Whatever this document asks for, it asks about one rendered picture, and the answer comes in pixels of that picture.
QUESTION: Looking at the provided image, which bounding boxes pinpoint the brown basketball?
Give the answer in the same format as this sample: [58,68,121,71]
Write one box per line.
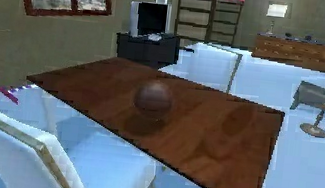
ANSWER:
[131,77,176,120]

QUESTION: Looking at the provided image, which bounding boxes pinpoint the brown wooden table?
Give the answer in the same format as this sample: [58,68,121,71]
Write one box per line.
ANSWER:
[14,47,290,188]

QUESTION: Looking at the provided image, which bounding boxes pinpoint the black television stand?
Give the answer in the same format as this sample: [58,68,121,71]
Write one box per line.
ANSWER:
[113,28,182,71]

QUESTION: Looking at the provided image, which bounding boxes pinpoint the white object on stand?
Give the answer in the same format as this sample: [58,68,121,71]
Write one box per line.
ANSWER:
[147,32,164,43]

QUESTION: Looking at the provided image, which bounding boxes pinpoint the black television set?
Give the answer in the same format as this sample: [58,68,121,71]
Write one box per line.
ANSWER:
[127,0,173,41]

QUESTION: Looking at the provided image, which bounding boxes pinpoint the dark wooden bunk bed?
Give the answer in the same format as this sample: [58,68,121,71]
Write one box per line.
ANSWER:
[172,0,246,53]

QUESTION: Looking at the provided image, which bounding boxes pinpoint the small statue on dresser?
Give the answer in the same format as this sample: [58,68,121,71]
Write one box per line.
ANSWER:
[266,20,276,36]

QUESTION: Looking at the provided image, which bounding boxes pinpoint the brown wooden dresser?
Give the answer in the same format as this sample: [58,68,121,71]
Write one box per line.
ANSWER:
[250,32,325,73]

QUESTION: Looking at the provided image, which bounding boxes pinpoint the white chair with tan trim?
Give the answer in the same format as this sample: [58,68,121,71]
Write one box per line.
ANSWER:
[0,82,165,188]

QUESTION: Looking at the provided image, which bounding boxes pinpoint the magenta stick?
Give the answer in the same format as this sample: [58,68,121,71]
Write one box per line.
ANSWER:
[0,85,21,106]

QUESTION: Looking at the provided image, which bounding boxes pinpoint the white chair with grey frame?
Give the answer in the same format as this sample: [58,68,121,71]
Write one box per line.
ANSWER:
[157,37,245,96]

